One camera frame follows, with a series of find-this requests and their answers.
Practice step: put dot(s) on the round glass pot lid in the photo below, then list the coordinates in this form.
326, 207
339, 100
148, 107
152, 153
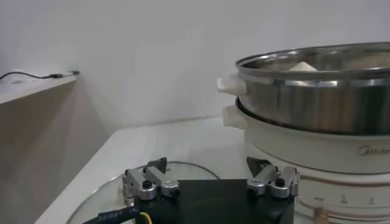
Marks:
189, 170

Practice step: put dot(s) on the white side desk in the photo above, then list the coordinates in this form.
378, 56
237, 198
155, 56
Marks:
36, 88

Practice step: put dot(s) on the cream electric cooker base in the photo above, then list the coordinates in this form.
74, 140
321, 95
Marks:
304, 149

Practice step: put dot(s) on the white steamed baozi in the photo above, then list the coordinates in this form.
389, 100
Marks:
303, 67

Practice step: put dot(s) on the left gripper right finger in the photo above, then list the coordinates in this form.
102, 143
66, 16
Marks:
272, 179

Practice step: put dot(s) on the perforated steel steamer basket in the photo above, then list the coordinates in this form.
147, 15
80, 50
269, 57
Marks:
304, 103

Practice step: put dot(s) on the grey USB adapter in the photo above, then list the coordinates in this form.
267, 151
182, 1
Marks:
72, 72

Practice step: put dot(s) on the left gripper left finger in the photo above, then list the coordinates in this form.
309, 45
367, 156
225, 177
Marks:
152, 181

